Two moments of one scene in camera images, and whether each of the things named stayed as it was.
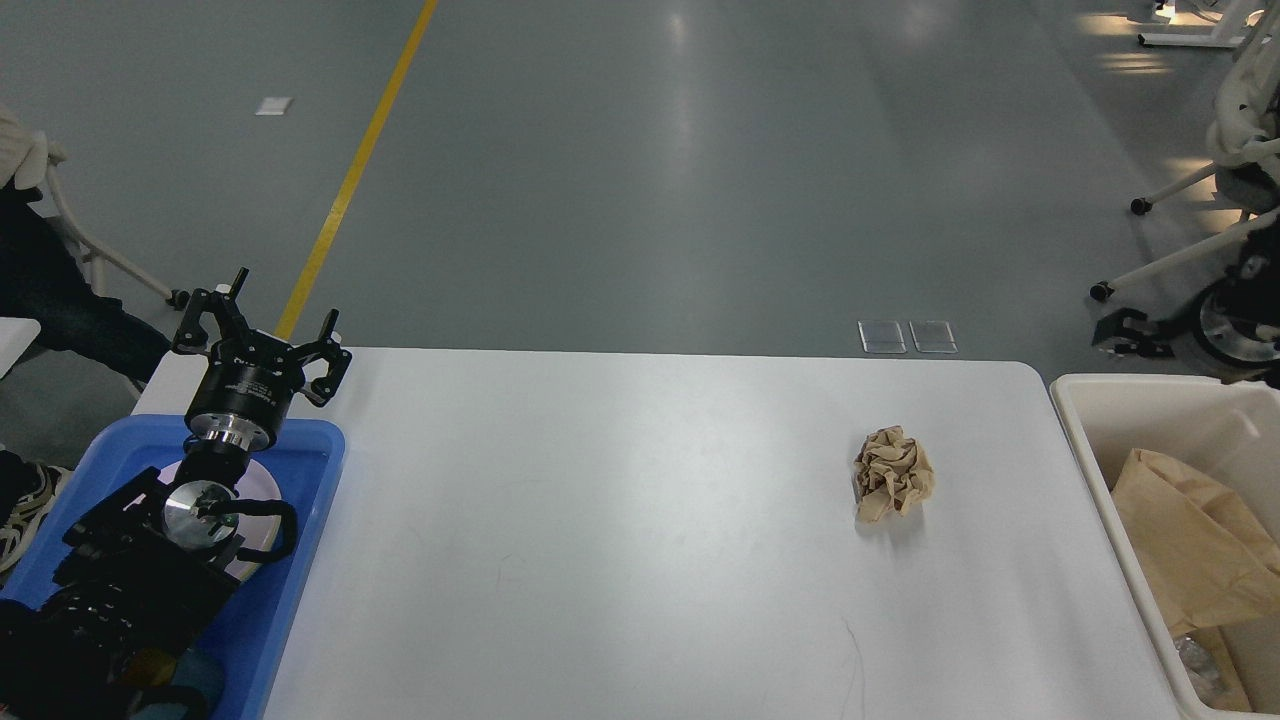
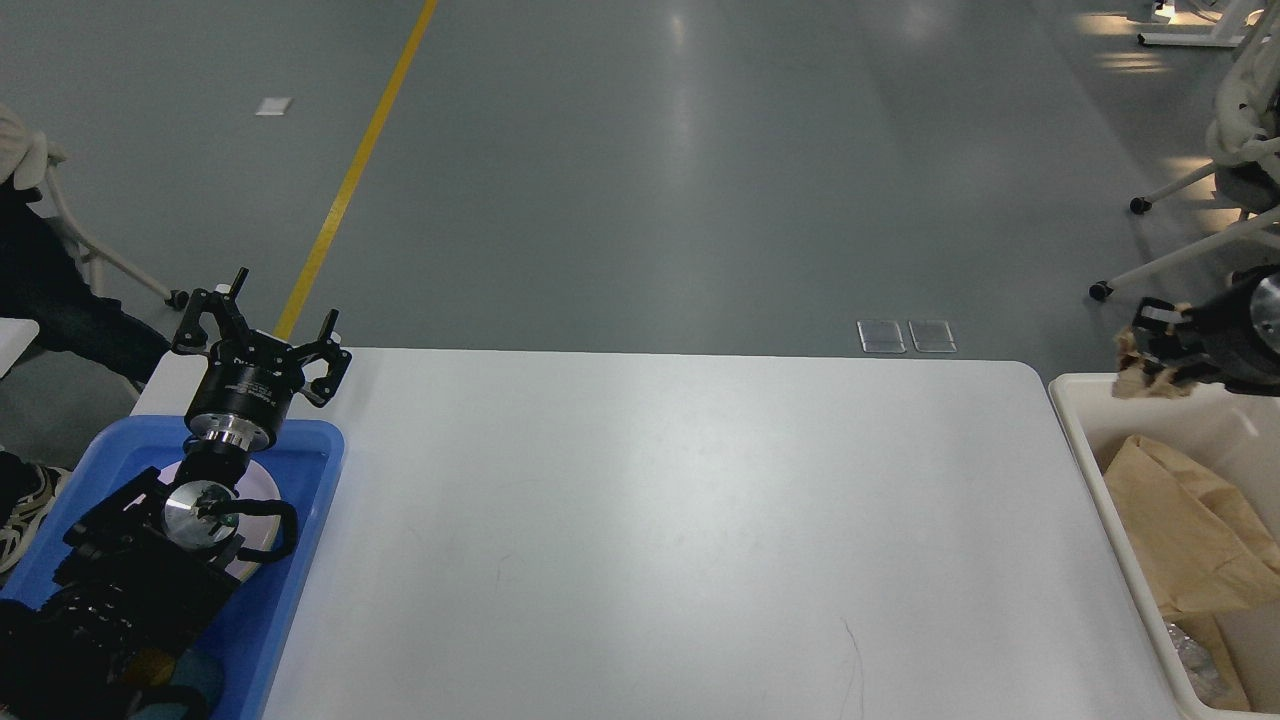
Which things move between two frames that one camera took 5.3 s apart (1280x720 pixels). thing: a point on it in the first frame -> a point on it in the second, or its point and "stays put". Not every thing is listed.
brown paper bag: (1213, 549) stays put
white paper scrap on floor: (274, 106) stays put
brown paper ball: (891, 471) -> (1132, 379)
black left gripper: (251, 379) stays put
